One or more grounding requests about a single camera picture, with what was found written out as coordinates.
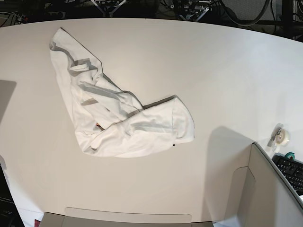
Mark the white printed t-shirt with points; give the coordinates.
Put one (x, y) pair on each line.
(109, 122)

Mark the clear tape dispenser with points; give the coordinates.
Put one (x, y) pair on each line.
(279, 138)

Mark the beige partition box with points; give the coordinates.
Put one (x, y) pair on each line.
(260, 196)

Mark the green tape roll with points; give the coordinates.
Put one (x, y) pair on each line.
(290, 155)

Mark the black computer keyboard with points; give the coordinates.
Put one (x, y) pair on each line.
(292, 171)

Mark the black monitor corner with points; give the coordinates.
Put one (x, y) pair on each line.
(9, 215)

